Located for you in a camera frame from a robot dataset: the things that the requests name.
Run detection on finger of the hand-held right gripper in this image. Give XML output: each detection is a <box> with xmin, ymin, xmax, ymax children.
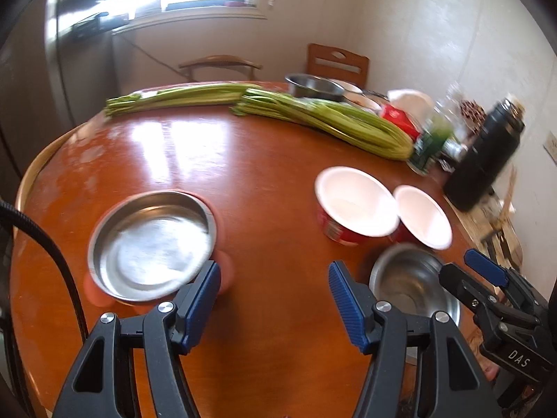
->
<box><xmin>439</xmin><ymin>262</ymin><xmax>508</xmax><ymax>327</ymax></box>
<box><xmin>464</xmin><ymin>249</ymin><xmax>549</xmax><ymax>310</ymax></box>

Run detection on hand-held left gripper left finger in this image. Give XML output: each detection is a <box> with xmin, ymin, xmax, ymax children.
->
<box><xmin>52</xmin><ymin>260</ymin><xmax>222</xmax><ymax>418</ymax></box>

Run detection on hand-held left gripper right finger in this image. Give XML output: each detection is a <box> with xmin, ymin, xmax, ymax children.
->
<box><xmin>328</xmin><ymin>260</ymin><xmax>501</xmax><ymax>418</ymax></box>

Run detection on pink plastic plate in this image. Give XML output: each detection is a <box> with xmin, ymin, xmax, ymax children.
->
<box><xmin>83</xmin><ymin>187</ymin><xmax>236</xmax><ymax>308</ymax></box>

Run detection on steel bowl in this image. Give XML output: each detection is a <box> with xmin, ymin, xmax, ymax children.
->
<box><xmin>369</xmin><ymin>244</ymin><xmax>461</xmax><ymax>364</ymax></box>

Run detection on small red paper bowl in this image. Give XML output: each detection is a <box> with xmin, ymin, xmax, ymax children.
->
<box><xmin>389</xmin><ymin>185</ymin><xmax>453</xmax><ymax>251</ymax></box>

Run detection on steel plate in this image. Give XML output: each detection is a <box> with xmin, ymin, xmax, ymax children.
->
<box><xmin>87</xmin><ymin>191</ymin><xmax>217</xmax><ymax>302</ymax></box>

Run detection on large red paper bowl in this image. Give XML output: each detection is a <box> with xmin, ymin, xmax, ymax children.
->
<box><xmin>315</xmin><ymin>165</ymin><xmax>400</xmax><ymax>246</ymax></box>

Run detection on black metal clamp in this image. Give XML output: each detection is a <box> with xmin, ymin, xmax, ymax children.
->
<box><xmin>479</xmin><ymin>222</ymin><xmax>523</xmax><ymax>266</ymax></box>

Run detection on black thermos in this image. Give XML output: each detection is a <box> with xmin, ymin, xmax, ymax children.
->
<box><xmin>444</xmin><ymin>99</ymin><xmax>526</xmax><ymax>211</ymax></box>

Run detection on small white bottle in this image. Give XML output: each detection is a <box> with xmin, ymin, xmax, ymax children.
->
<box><xmin>444</xmin><ymin>139</ymin><xmax>468</xmax><ymax>160</ymax></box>

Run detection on clear plastic bottle green label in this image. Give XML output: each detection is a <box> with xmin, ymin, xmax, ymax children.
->
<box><xmin>407</xmin><ymin>83</ymin><xmax>464</xmax><ymax>177</ymax></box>

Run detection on dark red spotted bag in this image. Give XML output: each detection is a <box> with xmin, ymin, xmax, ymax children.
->
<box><xmin>460</xmin><ymin>99</ymin><xmax>487</xmax><ymax>129</ymax></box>

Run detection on wrapped celery bundle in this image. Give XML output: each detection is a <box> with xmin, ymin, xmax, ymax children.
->
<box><xmin>230</xmin><ymin>88</ymin><xmax>414</xmax><ymax>160</ymax></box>

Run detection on white plate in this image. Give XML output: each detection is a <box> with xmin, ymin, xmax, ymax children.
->
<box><xmin>346</xmin><ymin>92</ymin><xmax>384</xmax><ymax>113</ymax></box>

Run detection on loose celery bundle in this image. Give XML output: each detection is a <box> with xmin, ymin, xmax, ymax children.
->
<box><xmin>105</xmin><ymin>84</ymin><xmax>262</xmax><ymax>117</ymax></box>

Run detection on light wooden chair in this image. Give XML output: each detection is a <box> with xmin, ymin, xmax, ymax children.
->
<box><xmin>15</xmin><ymin>124</ymin><xmax>88</xmax><ymax>210</ymax></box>

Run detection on shallow steel dish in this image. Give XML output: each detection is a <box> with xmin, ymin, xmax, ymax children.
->
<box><xmin>328</xmin><ymin>79</ymin><xmax>363</xmax><ymax>95</ymax></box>

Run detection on steel basin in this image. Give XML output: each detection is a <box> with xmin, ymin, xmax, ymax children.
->
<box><xmin>285</xmin><ymin>74</ymin><xmax>345</xmax><ymax>101</ymax></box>

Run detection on wooden chair with curved back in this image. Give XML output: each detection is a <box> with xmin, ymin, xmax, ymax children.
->
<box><xmin>178</xmin><ymin>55</ymin><xmax>263</xmax><ymax>82</ymax></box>

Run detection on wooden chair with slotted back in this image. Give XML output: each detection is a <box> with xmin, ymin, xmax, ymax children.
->
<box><xmin>307</xmin><ymin>44</ymin><xmax>370</xmax><ymax>88</ymax></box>

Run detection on steel refrigerator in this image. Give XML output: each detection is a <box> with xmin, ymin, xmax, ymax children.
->
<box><xmin>0</xmin><ymin>0</ymin><xmax>118</xmax><ymax>184</ymax></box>

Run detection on black cable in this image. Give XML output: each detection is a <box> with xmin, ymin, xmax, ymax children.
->
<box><xmin>0</xmin><ymin>200</ymin><xmax>88</xmax><ymax>345</ymax></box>

